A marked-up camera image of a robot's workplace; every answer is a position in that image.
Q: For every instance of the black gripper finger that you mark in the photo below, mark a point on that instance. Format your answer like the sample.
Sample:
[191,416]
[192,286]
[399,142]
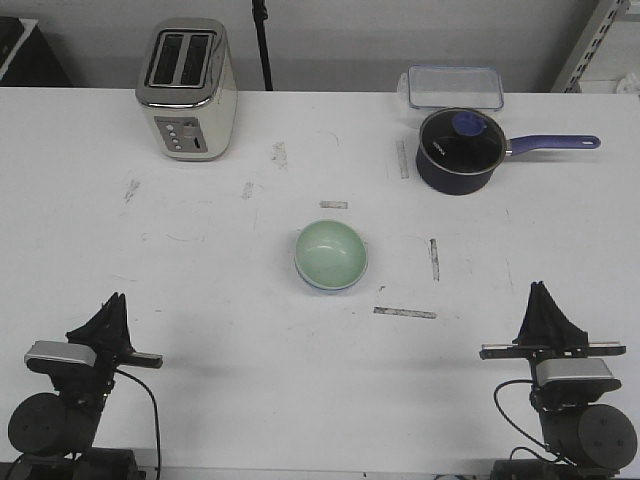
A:
[560,331]
[532,330]
[122,317]
[103,330]

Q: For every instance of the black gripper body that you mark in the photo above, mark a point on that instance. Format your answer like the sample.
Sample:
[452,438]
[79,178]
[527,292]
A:
[91,386]
[554,399]

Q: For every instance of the blue bowl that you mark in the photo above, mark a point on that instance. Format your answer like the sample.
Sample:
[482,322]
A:
[331,283]

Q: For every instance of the light green bowl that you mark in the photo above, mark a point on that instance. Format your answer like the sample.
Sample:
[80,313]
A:
[330,246]

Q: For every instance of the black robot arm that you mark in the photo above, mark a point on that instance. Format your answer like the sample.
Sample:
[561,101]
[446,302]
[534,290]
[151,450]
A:
[54,432]
[582,438]

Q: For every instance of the dark blue saucepan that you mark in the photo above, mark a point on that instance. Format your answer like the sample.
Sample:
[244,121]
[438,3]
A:
[463,184]

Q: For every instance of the glass pot lid blue knob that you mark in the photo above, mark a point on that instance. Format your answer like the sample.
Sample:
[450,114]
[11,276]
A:
[462,141]

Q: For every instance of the clear plastic food container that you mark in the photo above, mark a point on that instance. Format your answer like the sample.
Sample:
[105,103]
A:
[424,87]

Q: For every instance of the cream two-slot toaster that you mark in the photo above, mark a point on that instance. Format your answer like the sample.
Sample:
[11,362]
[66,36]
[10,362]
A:
[187,90]

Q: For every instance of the black box at left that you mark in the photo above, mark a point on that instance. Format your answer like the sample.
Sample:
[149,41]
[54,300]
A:
[27,60]

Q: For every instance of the metal shelf rack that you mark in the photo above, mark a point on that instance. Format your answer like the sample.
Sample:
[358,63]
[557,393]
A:
[606,51]

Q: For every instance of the black tripod pole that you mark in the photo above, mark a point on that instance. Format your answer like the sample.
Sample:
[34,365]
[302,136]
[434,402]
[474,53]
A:
[260,15]

